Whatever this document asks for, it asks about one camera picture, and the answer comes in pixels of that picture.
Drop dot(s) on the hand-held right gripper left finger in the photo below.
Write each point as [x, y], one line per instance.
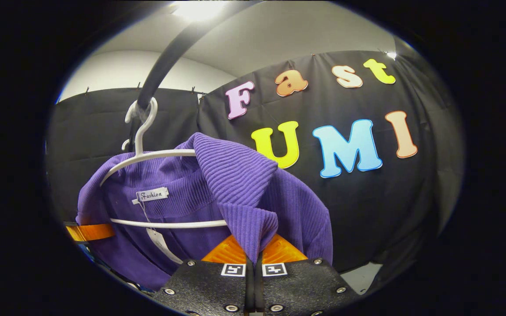
[209, 285]

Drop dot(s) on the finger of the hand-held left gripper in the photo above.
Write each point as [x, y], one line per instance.
[90, 232]

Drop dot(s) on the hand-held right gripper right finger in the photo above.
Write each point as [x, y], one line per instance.
[301, 285]

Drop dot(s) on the purple ribbed jacket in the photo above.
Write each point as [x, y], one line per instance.
[235, 175]

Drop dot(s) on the white plastic clothes hanger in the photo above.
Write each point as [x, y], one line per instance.
[125, 145]
[147, 156]

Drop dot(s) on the black metal clothes rack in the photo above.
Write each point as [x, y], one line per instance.
[169, 52]

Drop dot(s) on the ceiling light panel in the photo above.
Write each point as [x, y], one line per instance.
[200, 8]

